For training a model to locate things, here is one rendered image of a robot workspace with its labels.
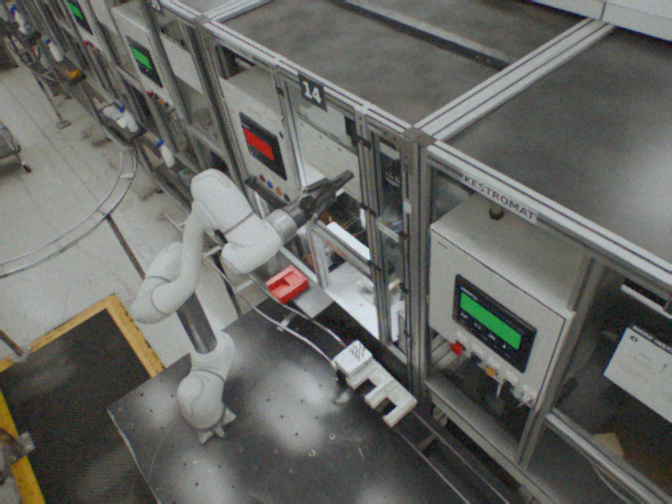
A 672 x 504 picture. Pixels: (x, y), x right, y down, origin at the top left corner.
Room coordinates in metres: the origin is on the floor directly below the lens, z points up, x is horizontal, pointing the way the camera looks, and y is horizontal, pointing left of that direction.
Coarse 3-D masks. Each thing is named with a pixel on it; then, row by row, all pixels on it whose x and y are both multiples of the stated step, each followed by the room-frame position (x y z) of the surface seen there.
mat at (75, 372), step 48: (48, 336) 2.29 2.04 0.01; (96, 336) 2.22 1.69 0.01; (144, 336) 2.16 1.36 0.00; (0, 384) 1.97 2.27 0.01; (48, 384) 1.90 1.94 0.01; (96, 384) 1.84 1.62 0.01; (48, 432) 1.57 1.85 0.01; (96, 432) 1.52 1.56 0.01; (48, 480) 1.28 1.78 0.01; (96, 480) 1.23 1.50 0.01; (144, 480) 1.19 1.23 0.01
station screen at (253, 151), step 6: (246, 126) 1.75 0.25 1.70; (252, 132) 1.72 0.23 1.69; (258, 138) 1.69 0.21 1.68; (264, 138) 1.65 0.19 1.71; (270, 144) 1.62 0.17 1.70; (252, 150) 1.76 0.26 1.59; (258, 150) 1.71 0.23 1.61; (258, 156) 1.72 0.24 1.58; (264, 156) 1.68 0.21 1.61; (264, 162) 1.69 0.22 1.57; (270, 162) 1.65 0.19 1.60; (270, 168) 1.66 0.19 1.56; (276, 168) 1.62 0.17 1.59; (276, 174) 1.63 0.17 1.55
